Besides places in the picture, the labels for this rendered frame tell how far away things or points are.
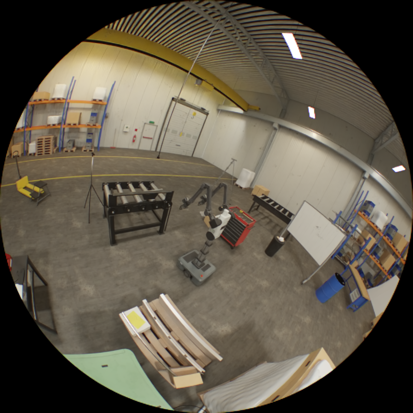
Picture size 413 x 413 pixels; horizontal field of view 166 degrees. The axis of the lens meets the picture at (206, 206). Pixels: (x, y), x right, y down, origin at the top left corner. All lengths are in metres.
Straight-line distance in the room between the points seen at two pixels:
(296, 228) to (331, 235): 1.30
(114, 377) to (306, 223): 5.29
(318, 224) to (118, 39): 10.65
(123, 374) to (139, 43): 9.34
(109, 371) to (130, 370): 0.19
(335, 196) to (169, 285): 10.69
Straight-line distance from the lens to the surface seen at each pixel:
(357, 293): 6.85
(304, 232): 4.99
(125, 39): 8.41
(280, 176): 11.33
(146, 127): 11.84
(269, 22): 7.63
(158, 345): 2.11
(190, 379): 1.89
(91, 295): 2.67
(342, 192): 11.24
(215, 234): 2.18
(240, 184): 10.10
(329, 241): 4.70
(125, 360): 1.53
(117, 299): 2.57
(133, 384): 1.56
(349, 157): 11.00
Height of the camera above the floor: 2.39
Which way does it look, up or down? 26 degrees down
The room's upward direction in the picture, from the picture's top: 23 degrees clockwise
